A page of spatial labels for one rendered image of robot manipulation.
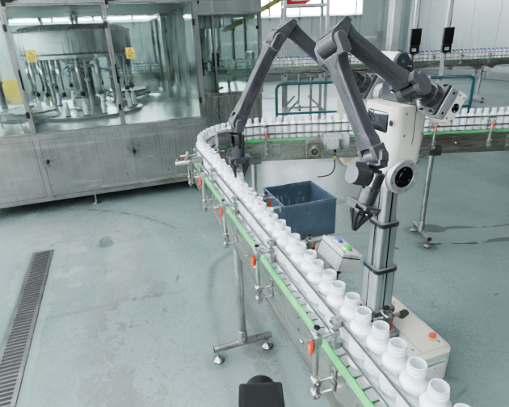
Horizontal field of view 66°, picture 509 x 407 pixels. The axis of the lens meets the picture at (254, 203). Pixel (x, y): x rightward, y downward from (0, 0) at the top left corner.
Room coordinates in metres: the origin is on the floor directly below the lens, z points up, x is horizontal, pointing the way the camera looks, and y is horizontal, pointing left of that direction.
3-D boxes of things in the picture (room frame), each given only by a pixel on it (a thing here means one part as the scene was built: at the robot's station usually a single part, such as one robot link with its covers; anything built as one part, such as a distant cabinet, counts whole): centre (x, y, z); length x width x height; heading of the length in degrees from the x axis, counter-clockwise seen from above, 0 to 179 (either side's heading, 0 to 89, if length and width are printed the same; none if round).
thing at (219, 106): (7.48, 0.77, 1.15); 1.63 x 1.62 x 2.30; 18
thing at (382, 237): (1.72, -0.63, 0.74); 0.11 x 0.11 x 0.40; 18
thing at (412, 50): (7.21, -2.83, 1.55); 0.17 x 0.15 x 0.42; 90
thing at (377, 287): (1.72, -0.63, 0.49); 0.13 x 0.13 x 0.40; 18
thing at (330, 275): (0.94, -0.20, 1.08); 0.06 x 0.06 x 0.17
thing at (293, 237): (1.17, -0.13, 1.08); 0.06 x 0.06 x 0.17
